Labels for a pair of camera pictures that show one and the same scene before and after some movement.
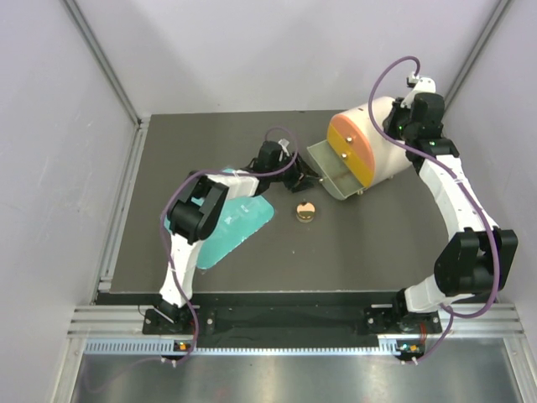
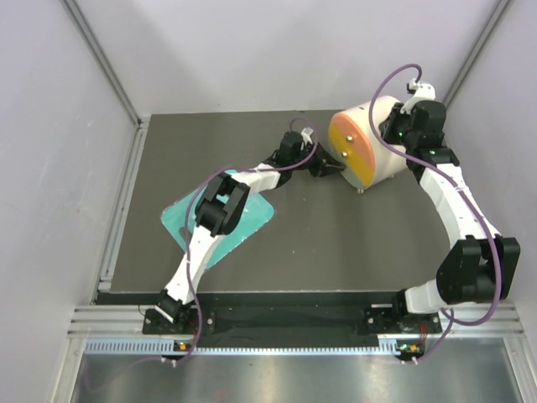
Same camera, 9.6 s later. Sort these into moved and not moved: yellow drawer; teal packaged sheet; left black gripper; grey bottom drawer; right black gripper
Moved: left black gripper; grey bottom drawer
Not moved: yellow drawer; right black gripper; teal packaged sheet
